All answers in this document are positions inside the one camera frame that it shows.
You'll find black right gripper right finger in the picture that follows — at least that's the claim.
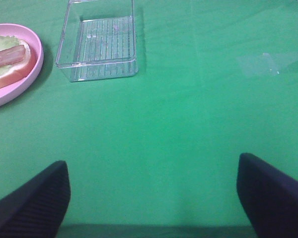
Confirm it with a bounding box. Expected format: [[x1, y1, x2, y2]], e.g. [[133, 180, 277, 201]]
[[236, 153, 298, 238]]

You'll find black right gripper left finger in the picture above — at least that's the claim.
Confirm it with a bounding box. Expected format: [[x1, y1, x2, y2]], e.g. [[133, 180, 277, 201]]
[[0, 161, 71, 238]]

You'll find bread slice orange crust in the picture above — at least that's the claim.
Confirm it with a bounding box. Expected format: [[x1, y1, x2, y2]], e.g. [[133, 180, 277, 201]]
[[0, 38, 36, 89]]

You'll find red bacon strip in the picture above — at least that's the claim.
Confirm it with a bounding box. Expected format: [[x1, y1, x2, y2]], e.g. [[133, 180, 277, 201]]
[[0, 45, 26, 67]]

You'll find green lettuce leaf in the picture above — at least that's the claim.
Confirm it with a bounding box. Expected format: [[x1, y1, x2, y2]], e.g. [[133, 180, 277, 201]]
[[0, 36, 19, 75]]

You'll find pink round plate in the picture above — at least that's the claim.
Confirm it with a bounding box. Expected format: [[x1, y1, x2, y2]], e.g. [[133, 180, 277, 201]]
[[0, 23, 44, 110]]

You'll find green tablecloth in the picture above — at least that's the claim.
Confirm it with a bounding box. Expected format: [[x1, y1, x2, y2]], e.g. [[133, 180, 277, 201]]
[[0, 0, 298, 226]]

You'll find clear plastic tray right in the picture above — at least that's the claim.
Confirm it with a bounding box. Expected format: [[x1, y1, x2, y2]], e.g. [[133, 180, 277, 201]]
[[55, 0, 138, 82]]

